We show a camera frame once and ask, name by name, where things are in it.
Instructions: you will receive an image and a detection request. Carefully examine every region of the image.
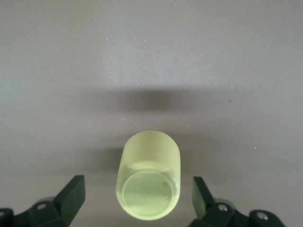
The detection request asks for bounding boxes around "yellow plastic cup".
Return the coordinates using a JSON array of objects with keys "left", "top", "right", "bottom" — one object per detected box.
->
[{"left": 116, "top": 129, "right": 182, "bottom": 222}]

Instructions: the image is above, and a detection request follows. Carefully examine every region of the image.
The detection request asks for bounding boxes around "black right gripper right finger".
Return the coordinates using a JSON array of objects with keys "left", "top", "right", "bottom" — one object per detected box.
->
[{"left": 188, "top": 176, "right": 288, "bottom": 227}]

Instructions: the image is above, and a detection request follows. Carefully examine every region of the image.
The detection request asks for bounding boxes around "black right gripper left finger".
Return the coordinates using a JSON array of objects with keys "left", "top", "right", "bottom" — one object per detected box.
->
[{"left": 0, "top": 175, "right": 85, "bottom": 227}]

